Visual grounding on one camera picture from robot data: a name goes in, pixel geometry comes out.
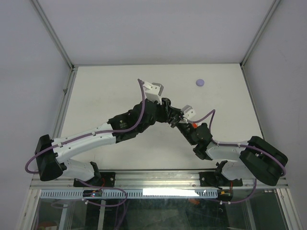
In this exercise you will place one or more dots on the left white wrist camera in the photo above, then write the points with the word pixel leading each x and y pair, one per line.
pixel 153 92

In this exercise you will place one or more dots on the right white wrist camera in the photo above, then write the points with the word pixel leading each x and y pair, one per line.
pixel 188 112

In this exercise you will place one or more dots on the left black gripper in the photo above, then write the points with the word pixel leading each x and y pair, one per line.
pixel 164 111

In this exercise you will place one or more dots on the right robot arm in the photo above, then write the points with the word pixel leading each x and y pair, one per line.
pixel 252 159

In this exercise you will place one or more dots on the black earbud charging case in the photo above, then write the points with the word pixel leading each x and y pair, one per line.
pixel 166 102

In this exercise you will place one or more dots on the purple earbud charging case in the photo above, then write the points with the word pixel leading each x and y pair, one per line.
pixel 200 82

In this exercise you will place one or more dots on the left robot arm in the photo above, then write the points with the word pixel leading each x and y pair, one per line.
pixel 54 157

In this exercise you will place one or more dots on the slotted cable duct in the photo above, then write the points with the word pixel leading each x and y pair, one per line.
pixel 145 193

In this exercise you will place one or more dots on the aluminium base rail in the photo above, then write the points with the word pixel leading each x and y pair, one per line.
pixel 137 179

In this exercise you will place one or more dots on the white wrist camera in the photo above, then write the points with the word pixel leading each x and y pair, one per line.
pixel 188 112
pixel 153 92

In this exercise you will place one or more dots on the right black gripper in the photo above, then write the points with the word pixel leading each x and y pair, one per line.
pixel 175 116

